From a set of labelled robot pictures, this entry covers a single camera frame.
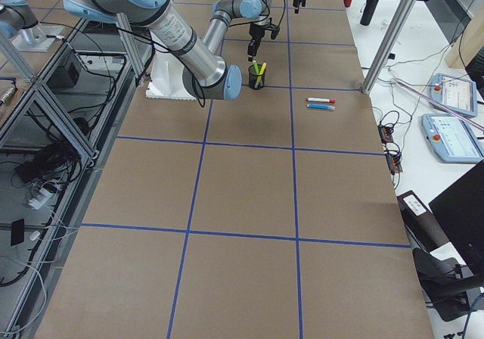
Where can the aluminium frame rack right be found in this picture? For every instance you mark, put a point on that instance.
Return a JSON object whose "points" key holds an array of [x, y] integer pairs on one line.
{"points": [[56, 132]]}

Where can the blue marker pen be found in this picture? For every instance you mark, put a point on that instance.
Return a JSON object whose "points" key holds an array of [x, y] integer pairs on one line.
{"points": [[320, 107]]}

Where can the teach pendant tablet far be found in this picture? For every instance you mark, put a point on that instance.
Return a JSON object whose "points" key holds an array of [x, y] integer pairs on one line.
{"points": [[457, 93]]}

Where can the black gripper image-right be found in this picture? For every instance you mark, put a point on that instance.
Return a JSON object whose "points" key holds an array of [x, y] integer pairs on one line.
{"points": [[256, 32]]}

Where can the black monitor lower right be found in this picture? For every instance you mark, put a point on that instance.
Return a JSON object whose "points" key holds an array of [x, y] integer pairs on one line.
{"points": [[459, 212]]}

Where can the grey robot arm image-right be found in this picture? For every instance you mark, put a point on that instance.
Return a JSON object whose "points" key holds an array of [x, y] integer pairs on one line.
{"points": [[206, 75]]}

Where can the black mesh pen cup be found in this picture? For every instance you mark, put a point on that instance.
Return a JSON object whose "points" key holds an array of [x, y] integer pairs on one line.
{"points": [[252, 78]]}

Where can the yellow marker pen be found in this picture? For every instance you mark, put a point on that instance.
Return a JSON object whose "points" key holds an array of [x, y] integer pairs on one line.
{"points": [[262, 75]]}

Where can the metal rod white stand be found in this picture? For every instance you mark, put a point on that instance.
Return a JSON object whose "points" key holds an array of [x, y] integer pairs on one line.
{"points": [[437, 104]]}

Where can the teach pendant tablet near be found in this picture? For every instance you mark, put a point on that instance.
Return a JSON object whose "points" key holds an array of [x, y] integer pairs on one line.
{"points": [[451, 139]]}

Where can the red capped white marker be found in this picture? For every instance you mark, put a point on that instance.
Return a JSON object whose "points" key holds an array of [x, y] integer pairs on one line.
{"points": [[321, 100]]}

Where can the teach pendant tablet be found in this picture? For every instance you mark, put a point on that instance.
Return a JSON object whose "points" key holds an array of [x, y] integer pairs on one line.
{"points": [[451, 139], [457, 93]]}

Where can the green marker pen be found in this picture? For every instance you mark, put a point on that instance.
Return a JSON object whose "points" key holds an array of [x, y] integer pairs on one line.
{"points": [[257, 73]]}

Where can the black insulated bottle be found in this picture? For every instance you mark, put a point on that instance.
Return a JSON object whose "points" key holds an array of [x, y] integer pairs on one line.
{"points": [[368, 12]]}

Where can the second grey robot base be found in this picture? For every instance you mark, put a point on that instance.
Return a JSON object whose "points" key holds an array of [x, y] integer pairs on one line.
{"points": [[19, 23]]}

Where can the aluminium frame post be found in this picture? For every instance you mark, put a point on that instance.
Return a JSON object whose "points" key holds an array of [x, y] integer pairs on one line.
{"points": [[395, 27]]}

